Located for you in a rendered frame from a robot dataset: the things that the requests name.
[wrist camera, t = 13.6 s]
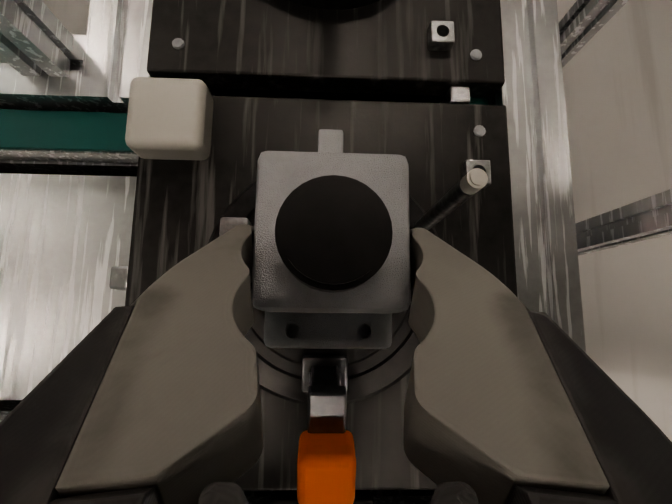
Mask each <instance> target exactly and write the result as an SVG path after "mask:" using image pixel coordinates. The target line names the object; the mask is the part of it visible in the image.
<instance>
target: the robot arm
mask: <svg viewBox="0 0 672 504"><path fill-rule="evenodd" d="M253 246H254V226H250V225H247V224H240V225H237V226H235V227H234V228H232V229H231V230H229V231H227V232H226V233H224V234H223V235H221V236H219V237H218V238H216V239H215V240H213V241H212V242H210V243H208V244H207V245H205V246H204V247H202V248H201V249H199V250H197V251H196V252H194V253H193V254H191V255H190V256H188V257H186V258H185V259H183V260H182V261H180V262H179V263H177V264H176V265H175V266H173V267H172V268H171V269H169V270H168V271H167V272H166V273H164V274H163V275H162V276H161V277H160V278H159V279H157V280H156V281H155V282H154V283H153V284H152V285H151V286H150V287H148V288H147V289H146V290H145V291H144V292H143V293H142V294H141V295H140V296H139V297H138V298H137V299H136V301H135V302H134V303H133V304H132V305H131V306H122V307H115V308H114V309H113V310H112V311H111V312H110V313H109V314H108V315H107V316H106V317H105V318H104V319H103V320H102V321H101V322H100V323H99V324H98V325H97V326H96V327H95V328H94V329H93V330H92V331H91V332H90V333H89V334H88V335H87V336H86V337H85V338H84V339H83V340H82V341H81V342H80V343H79V344H78V345H77V346H76V347H75V348H74V349H73V350H72V351H71V352H70V353H69V354H68V355H67V356H66V357H65V358H64V359H63V360H62V361H61V362H60V363H59V364H58V365H57V366H56V367H55V368H54V369H53V370H52V371H51V372H50V373H49V374H48V375H47V376H46V377H45V378H44V379H43V380H42V381H41V382H40V383H39V384H38V385H37V386H36V387H35V388H34V389H33V390H32V391H31V392H30V393H29V394H28V395H27V396H26V397H25V398H24V399H23V400H22V401H21V402H20V403H19V404H18V405H17V406H16V407H15V408H14V409H13V410H12V411H11V412H10V413H9V414H8V415H7V416H6V417H5V418H4V419H3V420H2V421H1V422H0V504H249V502H248V500H247V498H246V496H245V494H244V492H243V490H242V488H241V487H240V486H239V485H238V484H236V483H233V482H235V481H236V480H237V479H238V478H239V477H241V476H242V475H243V474H244V473H245V472H247V471H248V470H249V469H250V468H251V467H252V466H254V465H255V464H256V462H257V461H258V460H259V458H260V456H261V454H262V450H263V432H262V411H261V398H260V388H259V378H258V367H257V357H256V350H255V348H254V346H253V345H252V344H251V343H250V342H249V341H248V340H247V339H246V338H245V335H246V333H247V332H248V330H249V329H250V328H251V326H252V325H253V323H254V315H253V305H252V294H251V283H252V267H253ZM410 280H411V288H412V290H413V296H412V302H411V308H410V314H409V320H408V323H409V326H410V328H411V329H412V330H413V332H414V333H415V334H416V336H417V338H418V340H419V342H420V344H419V345H418V346H417V347H416V349H415V352H414V357H413V362H412V368H411V373H410V378H409V383H408V389H407V394H406V399H405V405H404V451H405V454H406V456H407V458H408V459H409V461H410V462H411V463H412V464H413V465H414V466H415V467H416V468H417V469H418V470H420V471H421V472H422V473H423V474H425V475H426V476H427V477H428V478H429V479H431V480H432V481H433V482H434V483H435V484H437V485H438V486H437V488H436V490H435V492H434V494H433V497H432V499H431V501H430V504H672V442H671V441H670V440H669V438H668V437H667V436H666V435H665V434H664V433H663V432H662V431H661V429H660V428H659V427H658V426H657V425H656V424H655V423H654V422H653V421H652V420H651V419H650V418H649V417H648V416H647V415H646V414H645V412H644V411H643V410H642V409H641V408H640V407H639V406H638V405H637V404H636V403H635V402H634V401H633V400H632V399H631V398H630V397H629V396H628V395H627V394H626V393H625V392H624V391H623V390H622V389H621V388H620V387H619V386H618V385H617V384H616V383H615V382H614V381H613V380H612V379H611V378H610V377H609V376H608V375H607V374H606V373H605V372H604V371H603V370H602V369H601V368H600V367H599V366H598V365H597V364H596V363H595V362H594V361H593V360H592V359H591V358H590V357H589V356H588V355H587V354H586V353H585V352H584V351H583V350H582V349H581V348H580V347H579V346H578V345H577V344H576V343H575V342H574V341H573V340H572V339H571V338H570V337H569V336H568V335H567V334H566V333H565V332H564V331H563V330H562V329H561V328H560V327H559V326H558V325H557V324H556V323H555V322H554V321H553V320H552V319H551V318H550V317H549V316H548V315H547V314H546V313H545V312H534V311H530V310H529V309H528V308H527V307H526V306H525V305H524V304H523V303H522V302H521V301H520V300H519V299H518V298H517V296H516V295H515V294H514V293H513V292H512V291H511V290H510V289H509V288H507V287H506V286H505V285H504V284H503V283H502V282H501V281H500V280H499V279H497V278H496V277H495V276H494V275H492V274H491V273H490V272H489V271H487V270H486V269H485V268H483V267H482V266H480V265H479V264H477V263H476V262H475V261H473V260H472V259H470V258H468V257H467V256H465V255H464V254H462V253H461V252H459V251H458V250H456V249H455V248H453V247H452V246H450V245H449V244H447V243H446V242H444V241H443V240H441V239H440V238H438V237H437V236H435V235H434V234H432V233H431V232H429V231H428V230H426V229H424V228H414V229H410Z"/></svg>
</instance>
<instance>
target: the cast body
mask: <svg viewBox="0 0 672 504"><path fill-rule="evenodd" d="M343 136H344V133H343V131H342V130H333V129H320V130H319V132H318V152H295V151H264V152H261V154H260V156H259V158H258V160H257V182H256V203H255V225H254V246H253V267H252V289H251V294H252V304H253V306H254V308H256V309H259V310H261V311H265V317H264V343H265V346H267V347H269V348H306V349H387V348H389V347H390V346H391V344H392V313H401V312H403V311H406V310H408V308H409V305H410V303H411V280H410V222H409V165H408V162H407V159H406V157H405V156H402V155H396V154H363V153H343Z"/></svg>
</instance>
